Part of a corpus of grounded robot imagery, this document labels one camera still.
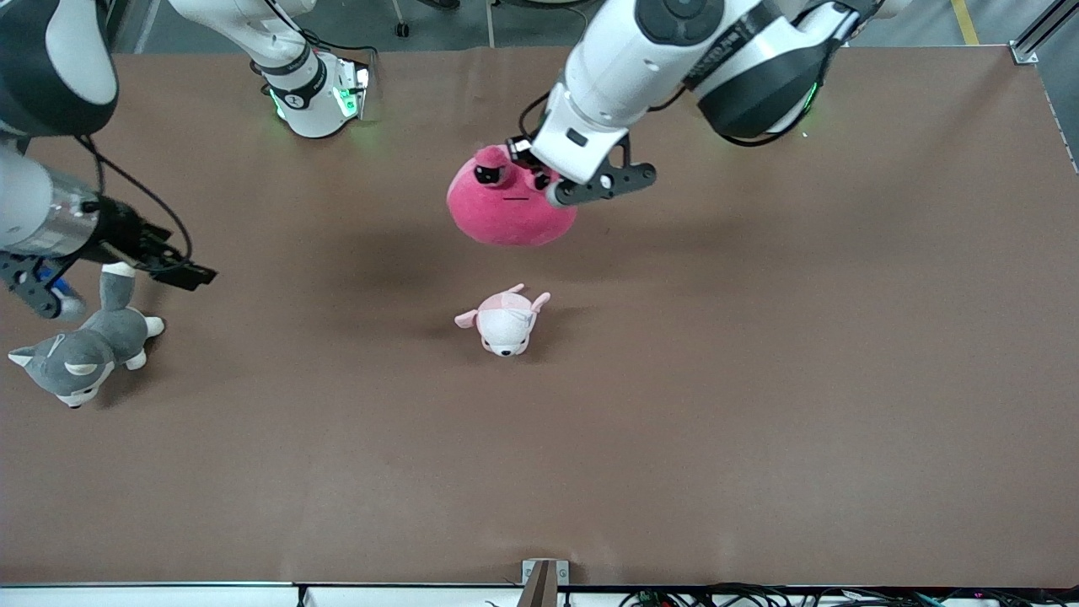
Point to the white table edge rail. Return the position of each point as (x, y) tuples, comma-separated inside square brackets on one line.
[(169, 596)]

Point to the table cover sheet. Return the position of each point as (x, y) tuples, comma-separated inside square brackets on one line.
[(674, 421)]

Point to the grey white husky plush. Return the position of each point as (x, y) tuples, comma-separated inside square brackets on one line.
[(101, 341)]

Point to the white pink plush puppy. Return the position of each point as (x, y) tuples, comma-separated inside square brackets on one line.
[(506, 324)]

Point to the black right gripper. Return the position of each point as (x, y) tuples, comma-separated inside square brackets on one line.
[(120, 231)]

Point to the aluminium frame profile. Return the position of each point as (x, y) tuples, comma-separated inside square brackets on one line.
[(1024, 51)]

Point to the black chair caster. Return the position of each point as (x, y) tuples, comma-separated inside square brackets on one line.
[(401, 32)]

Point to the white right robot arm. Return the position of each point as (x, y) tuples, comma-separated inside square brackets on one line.
[(308, 105)]

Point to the round pink plush toy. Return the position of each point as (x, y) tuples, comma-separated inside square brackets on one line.
[(506, 219)]

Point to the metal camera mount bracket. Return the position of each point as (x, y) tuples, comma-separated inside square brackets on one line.
[(544, 586)]

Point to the white stand leg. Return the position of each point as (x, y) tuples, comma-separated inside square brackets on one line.
[(491, 21)]

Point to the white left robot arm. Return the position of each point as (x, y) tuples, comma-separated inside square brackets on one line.
[(641, 51)]

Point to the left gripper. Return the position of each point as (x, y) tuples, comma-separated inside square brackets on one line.
[(521, 154)]

